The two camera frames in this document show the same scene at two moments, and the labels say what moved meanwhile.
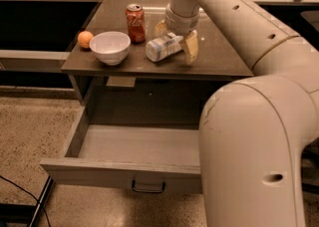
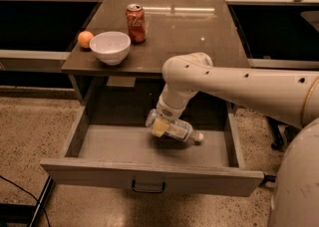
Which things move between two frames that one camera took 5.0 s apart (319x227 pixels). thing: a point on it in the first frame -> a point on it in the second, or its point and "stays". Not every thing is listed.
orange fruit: (84, 38) stays
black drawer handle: (148, 190) stays
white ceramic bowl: (110, 47) stays
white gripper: (180, 23) -> (168, 112)
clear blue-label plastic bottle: (158, 49) -> (177, 128)
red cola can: (137, 24) stays
